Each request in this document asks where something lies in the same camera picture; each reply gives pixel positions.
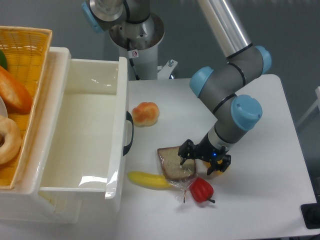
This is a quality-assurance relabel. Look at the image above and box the beige bagel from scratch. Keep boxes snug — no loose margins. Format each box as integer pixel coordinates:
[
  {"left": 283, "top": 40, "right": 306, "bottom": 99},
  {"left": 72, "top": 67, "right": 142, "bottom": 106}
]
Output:
[{"left": 0, "top": 115, "right": 22, "bottom": 165}]

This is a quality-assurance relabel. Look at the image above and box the yellow toy banana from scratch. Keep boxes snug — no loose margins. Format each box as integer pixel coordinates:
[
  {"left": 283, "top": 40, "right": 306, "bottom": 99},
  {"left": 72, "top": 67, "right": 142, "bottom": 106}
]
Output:
[{"left": 127, "top": 171, "right": 172, "bottom": 190}]

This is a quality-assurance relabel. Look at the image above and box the orange knotted bread roll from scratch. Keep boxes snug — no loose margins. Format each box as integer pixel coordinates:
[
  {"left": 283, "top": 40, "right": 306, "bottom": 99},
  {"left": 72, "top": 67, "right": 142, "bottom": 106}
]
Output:
[{"left": 131, "top": 102, "right": 160, "bottom": 127}]

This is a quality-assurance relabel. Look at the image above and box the white frame at right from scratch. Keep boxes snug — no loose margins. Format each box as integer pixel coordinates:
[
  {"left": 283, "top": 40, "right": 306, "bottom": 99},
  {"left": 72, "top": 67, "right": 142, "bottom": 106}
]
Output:
[{"left": 295, "top": 86, "right": 320, "bottom": 133}]

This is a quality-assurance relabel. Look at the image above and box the orange baguette loaf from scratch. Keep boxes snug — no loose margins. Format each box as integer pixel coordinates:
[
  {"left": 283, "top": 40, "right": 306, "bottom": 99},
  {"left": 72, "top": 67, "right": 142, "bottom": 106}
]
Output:
[{"left": 0, "top": 66, "right": 33, "bottom": 115}]

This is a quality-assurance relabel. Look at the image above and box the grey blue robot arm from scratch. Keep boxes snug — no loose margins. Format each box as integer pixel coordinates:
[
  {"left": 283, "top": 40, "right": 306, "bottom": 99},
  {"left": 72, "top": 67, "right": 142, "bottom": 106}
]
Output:
[{"left": 81, "top": 0, "right": 272, "bottom": 174}]

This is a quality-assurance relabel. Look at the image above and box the metal mounting bracket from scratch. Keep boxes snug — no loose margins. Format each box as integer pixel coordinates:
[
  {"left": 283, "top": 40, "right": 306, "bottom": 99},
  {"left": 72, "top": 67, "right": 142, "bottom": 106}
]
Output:
[{"left": 157, "top": 59, "right": 178, "bottom": 80}]

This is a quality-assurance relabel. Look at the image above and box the red toy bell pepper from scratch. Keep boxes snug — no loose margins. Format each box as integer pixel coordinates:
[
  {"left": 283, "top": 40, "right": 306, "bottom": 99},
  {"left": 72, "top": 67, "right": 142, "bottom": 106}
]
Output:
[{"left": 189, "top": 177, "right": 216, "bottom": 204}]

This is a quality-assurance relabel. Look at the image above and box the black device at edge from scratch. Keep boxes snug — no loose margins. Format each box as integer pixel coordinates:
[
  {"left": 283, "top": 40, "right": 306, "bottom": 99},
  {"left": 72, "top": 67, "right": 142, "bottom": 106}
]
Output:
[{"left": 300, "top": 203, "right": 320, "bottom": 230}]

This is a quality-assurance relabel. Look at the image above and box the yellow toy bell pepper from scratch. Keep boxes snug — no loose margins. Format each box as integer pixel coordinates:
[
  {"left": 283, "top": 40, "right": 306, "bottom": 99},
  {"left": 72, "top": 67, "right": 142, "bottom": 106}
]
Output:
[{"left": 202, "top": 160, "right": 231, "bottom": 176}]

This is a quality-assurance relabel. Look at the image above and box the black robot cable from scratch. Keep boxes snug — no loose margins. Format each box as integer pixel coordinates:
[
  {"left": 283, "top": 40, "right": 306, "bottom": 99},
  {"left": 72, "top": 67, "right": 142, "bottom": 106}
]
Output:
[{"left": 128, "top": 57, "right": 141, "bottom": 81}]

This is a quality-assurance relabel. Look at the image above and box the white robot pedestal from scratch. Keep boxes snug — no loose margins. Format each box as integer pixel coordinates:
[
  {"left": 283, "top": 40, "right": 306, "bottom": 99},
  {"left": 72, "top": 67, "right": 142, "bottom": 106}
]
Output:
[{"left": 109, "top": 12, "right": 165, "bottom": 81}]

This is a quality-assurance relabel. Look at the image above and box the white plastic drawer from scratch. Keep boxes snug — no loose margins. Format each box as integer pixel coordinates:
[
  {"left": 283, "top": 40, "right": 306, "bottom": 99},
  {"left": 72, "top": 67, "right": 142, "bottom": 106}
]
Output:
[{"left": 40, "top": 57, "right": 132, "bottom": 212}]

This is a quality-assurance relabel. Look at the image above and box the white plate in basket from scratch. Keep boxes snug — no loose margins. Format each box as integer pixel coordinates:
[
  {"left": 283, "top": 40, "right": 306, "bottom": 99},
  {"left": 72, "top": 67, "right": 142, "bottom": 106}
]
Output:
[{"left": 0, "top": 97, "right": 8, "bottom": 118}]

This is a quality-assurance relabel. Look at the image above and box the yellow woven basket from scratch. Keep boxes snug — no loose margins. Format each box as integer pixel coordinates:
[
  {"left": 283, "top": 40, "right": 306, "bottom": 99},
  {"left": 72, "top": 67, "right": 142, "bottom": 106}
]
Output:
[{"left": 0, "top": 25, "right": 53, "bottom": 190}]

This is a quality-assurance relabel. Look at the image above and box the black drawer handle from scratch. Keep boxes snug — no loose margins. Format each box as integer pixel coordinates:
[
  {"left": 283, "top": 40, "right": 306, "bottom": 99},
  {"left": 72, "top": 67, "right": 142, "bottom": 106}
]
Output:
[{"left": 122, "top": 111, "right": 135, "bottom": 157}]

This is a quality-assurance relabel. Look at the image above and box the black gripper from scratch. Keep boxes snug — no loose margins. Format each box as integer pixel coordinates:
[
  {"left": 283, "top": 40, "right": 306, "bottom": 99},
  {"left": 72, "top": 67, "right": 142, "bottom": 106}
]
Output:
[{"left": 178, "top": 136, "right": 232, "bottom": 175}]

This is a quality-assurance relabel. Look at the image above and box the green toy vegetable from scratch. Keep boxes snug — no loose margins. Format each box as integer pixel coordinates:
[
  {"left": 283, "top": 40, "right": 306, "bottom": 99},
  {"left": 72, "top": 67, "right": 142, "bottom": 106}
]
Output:
[{"left": 0, "top": 50, "right": 8, "bottom": 70}]

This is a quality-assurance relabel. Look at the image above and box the bagged toast slice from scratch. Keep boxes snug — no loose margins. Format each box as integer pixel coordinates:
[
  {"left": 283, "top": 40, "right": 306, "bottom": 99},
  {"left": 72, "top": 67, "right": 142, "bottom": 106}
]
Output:
[{"left": 157, "top": 146, "right": 197, "bottom": 203}]

